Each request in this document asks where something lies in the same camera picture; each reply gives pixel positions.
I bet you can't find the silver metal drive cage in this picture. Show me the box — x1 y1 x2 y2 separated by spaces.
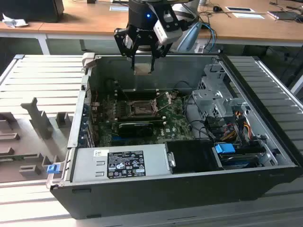
191 63 252 123

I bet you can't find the blue expansion slot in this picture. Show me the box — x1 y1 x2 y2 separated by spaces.
110 134 133 143

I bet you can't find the thick black cable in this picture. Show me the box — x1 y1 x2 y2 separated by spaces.
185 93 214 140

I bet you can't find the black graphics card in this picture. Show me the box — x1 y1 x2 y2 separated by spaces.
117 122 156 139

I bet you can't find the grey parts rack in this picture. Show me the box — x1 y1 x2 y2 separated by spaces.
0 96 73 183

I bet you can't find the beige plastic case clip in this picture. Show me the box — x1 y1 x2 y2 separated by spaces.
81 52 96 70

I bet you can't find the crumpled white paper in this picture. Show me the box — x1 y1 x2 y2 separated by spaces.
1 13 29 28

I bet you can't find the thin wire locking lever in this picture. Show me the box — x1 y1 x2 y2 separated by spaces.
157 101 178 112
117 81 130 102

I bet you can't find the black computer box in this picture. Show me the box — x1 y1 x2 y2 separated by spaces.
0 0 65 24

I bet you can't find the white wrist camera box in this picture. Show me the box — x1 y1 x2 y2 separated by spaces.
152 9 185 45

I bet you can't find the dark tablet device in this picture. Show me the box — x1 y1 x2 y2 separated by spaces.
267 10 302 21

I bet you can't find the RAM slot with white clips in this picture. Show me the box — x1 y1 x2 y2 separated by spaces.
115 93 160 97
115 88 159 92

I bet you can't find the white desk port lid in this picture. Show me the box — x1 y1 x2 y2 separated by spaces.
232 12 265 20

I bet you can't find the black plastic cover box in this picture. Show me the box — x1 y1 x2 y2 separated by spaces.
164 139 225 175

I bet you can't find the green motherboard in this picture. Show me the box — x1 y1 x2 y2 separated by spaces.
91 93 197 147

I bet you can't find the CPU socket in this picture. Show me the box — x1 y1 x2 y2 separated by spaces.
124 99 160 118

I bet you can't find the CPU with silver top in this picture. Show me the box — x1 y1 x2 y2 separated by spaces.
134 62 152 76

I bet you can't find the blue cable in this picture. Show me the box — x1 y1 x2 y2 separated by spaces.
200 22 217 52

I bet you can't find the black plastic connector block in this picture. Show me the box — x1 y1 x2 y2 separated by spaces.
204 116 230 140

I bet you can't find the blue disk carrier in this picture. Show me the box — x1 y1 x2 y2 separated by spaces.
214 143 267 170

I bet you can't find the thin black cable loop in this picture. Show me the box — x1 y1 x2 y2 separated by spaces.
175 81 191 92

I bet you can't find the white framed desk port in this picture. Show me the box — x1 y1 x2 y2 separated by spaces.
109 4 130 12
224 6 256 13

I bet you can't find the green RAM stick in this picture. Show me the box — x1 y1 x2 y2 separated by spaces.
118 114 166 125
0 153 40 162

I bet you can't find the black open PC case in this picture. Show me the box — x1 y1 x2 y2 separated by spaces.
46 53 303 219

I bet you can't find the silver power supply unit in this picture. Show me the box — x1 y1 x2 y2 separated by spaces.
70 143 171 183

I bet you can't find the metal socket cover frame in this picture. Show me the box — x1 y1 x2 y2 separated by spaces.
155 91 180 112

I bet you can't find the wooden office desk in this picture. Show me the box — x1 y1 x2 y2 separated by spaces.
39 0 303 52
0 0 66 56

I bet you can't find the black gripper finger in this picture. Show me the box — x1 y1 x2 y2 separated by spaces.
114 26 138 71
150 43 172 72

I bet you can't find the blue case latch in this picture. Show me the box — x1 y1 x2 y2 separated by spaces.
46 164 60 175

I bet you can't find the yellow orange wire bundle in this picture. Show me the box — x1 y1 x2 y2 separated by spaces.
222 111 253 141

